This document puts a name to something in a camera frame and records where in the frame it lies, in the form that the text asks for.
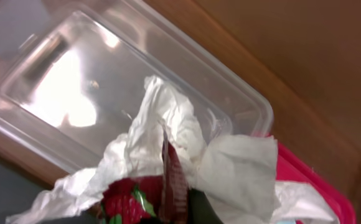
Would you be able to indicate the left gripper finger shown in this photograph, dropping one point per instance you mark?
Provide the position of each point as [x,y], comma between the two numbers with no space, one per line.
[200,210]

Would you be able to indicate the red snack wrapper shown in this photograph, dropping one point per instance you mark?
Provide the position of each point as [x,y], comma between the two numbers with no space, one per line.
[149,199]

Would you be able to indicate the white napkin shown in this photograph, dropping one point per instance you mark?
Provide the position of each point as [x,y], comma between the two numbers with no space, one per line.
[237,173]

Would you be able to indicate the red serving tray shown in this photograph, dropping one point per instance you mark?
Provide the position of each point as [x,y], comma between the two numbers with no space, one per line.
[308,183]

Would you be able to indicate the clear plastic bin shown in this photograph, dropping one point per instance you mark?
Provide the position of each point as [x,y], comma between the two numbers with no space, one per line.
[76,85]

